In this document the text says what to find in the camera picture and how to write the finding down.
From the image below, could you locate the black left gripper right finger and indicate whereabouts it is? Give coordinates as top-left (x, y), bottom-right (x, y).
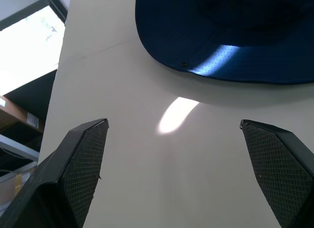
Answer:
top-left (239, 119), bottom-right (314, 228)

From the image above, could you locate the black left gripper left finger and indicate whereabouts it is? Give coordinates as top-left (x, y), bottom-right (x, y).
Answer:
top-left (0, 118), bottom-right (109, 228)

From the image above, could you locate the dark blue bucket hat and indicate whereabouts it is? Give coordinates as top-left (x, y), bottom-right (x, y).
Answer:
top-left (135, 0), bottom-right (314, 85)

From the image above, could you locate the grey metal shelf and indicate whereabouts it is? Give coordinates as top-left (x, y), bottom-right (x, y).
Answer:
top-left (0, 134), bottom-right (40, 183)

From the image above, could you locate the brown cardboard box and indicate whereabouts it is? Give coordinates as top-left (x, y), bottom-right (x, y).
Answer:
top-left (0, 95), bottom-right (45, 133)

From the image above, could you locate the black window frame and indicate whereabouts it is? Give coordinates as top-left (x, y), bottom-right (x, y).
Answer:
top-left (0, 0), bottom-right (69, 32)

